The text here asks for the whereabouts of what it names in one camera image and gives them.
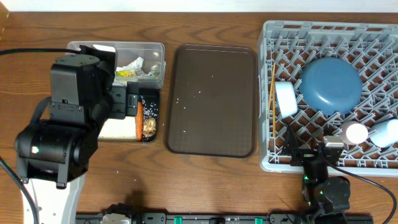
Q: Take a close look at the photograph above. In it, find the orange carrot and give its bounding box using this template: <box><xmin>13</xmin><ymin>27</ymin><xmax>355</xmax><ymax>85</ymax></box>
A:
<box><xmin>135</xmin><ymin>101</ymin><xmax>144</xmax><ymax>141</ymax></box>

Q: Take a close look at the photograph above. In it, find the white pink cup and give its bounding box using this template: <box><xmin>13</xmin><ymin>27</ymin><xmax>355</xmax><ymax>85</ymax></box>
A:
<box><xmin>340</xmin><ymin>121</ymin><xmax>369</xmax><ymax>145</ymax></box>

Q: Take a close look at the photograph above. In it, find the yellow-green snack wrapper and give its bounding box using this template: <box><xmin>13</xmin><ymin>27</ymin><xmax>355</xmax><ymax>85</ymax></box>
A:
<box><xmin>116</xmin><ymin>70</ymin><xmax>136</xmax><ymax>77</ymax></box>

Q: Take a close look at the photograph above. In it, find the pile of white rice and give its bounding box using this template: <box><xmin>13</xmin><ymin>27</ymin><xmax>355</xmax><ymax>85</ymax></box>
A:
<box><xmin>98</xmin><ymin>96</ymin><xmax>159</xmax><ymax>141</ymax></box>

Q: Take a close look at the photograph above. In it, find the aluminium foil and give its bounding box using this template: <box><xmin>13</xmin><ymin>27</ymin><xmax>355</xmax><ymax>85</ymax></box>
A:
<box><xmin>136</xmin><ymin>69</ymin><xmax>159</xmax><ymax>77</ymax></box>

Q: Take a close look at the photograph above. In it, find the white paper napkin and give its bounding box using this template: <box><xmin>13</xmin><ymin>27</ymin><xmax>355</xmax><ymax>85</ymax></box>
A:
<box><xmin>116</xmin><ymin>57</ymin><xmax>144</xmax><ymax>72</ymax></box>

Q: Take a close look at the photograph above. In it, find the brown morel mushroom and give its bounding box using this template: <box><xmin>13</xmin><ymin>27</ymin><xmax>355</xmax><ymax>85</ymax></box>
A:
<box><xmin>142</xmin><ymin>117</ymin><xmax>156</xmax><ymax>138</ymax></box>

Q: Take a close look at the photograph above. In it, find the light blue rice bowl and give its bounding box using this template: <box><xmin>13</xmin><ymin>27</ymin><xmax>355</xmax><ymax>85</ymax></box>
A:
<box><xmin>275</xmin><ymin>82</ymin><xmax>298</xmax><ymax>118</ymax></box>

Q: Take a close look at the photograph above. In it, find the large blue plate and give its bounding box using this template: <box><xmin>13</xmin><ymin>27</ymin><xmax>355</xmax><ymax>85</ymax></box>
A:
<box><xmin>299</xmin><ymin>57</ymin><xmax>363</xmax><ymax>115</ymax></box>

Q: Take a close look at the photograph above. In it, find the white blue cup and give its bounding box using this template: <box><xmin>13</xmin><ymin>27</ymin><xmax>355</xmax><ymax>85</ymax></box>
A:
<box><xmin>370</xmin><ymin>119</ymin><xmax>397</xmax><ymax>147</ymax></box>

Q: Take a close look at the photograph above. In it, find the wooden chopstick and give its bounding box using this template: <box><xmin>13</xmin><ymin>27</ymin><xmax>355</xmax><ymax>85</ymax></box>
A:
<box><xmin>268</xmin><ymin>62</ymin><xmax>276</xmax><ymax>118</ymax></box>
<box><xmin>271</xmin><ymin>77</ymin><xmax>276</xmax><ymax>139</ymax></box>

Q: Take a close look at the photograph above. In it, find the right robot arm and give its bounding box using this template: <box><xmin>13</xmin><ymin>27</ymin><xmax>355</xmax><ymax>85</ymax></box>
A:
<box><xmin>282</xmin><ymin>126</ymin><xmax>351</xmax><ymax>223</ymax></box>

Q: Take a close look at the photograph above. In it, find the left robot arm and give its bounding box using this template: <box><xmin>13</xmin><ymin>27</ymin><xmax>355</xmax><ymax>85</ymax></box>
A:
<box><xmin>15</xmin><ymin>45</ymin><xmax>138</xmax><ymax>223</ymax></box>

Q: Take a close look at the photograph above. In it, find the grey dishwasher rack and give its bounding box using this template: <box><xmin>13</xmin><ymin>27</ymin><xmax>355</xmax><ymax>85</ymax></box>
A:
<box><xmin>257</xmin><ymin>21</ymin><xmax>397</xmax><ymax>173</ymax></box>

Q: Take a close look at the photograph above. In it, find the black plastic tray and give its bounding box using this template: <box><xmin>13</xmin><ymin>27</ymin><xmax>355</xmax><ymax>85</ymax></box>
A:
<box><xmin>98</xmin><ymin>87</ymin><xmax>160</xmax><ymax>143</ymax></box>

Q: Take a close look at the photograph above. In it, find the clear plastic bin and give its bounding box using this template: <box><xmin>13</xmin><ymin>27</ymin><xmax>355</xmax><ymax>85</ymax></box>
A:
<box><xmin>67</xmin><ymin>40</ymin><xmax>166</xmax><ymax>89</ymax></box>

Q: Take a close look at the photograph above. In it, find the brown serving tray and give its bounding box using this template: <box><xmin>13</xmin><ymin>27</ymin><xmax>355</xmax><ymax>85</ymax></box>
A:
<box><xmin>165</xmin><ymin>44</ymin><xmax>258</xmax><ymax>159</ymax></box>

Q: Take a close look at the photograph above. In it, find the right black cable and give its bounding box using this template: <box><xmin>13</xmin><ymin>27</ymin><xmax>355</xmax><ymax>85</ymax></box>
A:
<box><xmin>267</xmin><ymin>164</ymin><xmax>398</xmax><ymax>224</ymax></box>

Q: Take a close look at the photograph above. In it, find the black cable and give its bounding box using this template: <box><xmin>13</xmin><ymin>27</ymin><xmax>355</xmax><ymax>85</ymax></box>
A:
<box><xmin>267</xmin><ymin>164</ymin><xmax>398</xmax><ymax>224</ymax></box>
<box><xmin>0</xmin><ymin>48</ymin><xmax>81</xmax><ymax>224</ymax></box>

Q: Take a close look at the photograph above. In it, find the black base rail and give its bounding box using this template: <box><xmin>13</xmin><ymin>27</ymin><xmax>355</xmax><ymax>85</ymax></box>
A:
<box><xmin>75</xmin><ymin>203</ymin><xmax>374</xmax><ymax>224</ymax></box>

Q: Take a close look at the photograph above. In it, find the left black cable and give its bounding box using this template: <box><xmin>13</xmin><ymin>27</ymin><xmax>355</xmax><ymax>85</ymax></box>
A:
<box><xmin>0</xmin><ymin>48</ymin><xmax>81</xmax><ymax>224</ymax></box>

